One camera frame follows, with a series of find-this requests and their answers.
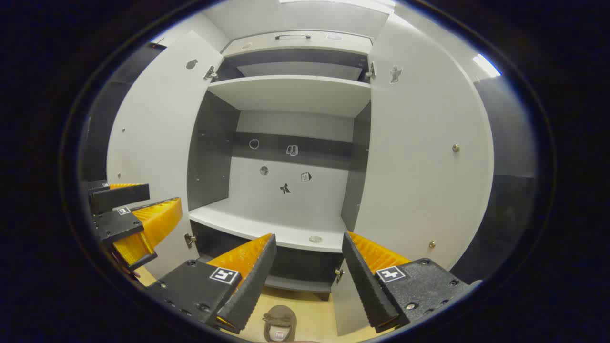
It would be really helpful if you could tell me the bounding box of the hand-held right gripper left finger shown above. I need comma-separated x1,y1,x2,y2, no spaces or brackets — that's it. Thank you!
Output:
145,233,277,334

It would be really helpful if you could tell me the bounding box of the white shoe cabinet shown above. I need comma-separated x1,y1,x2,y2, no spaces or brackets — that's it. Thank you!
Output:
107,19,495,336

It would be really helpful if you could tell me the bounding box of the ceiling light panel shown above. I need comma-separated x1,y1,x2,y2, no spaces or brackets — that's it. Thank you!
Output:
472,54,502,78

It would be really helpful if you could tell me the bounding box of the brown fuzzy shoe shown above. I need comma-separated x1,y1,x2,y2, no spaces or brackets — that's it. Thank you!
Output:
263,305,297,343

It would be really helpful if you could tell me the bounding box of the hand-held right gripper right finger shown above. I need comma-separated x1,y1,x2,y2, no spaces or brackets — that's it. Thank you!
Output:
342,231,482,334

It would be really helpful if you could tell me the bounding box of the white shoe cabinet door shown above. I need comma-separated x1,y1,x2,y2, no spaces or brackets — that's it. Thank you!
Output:
107,31,224,279
331,19,495,336

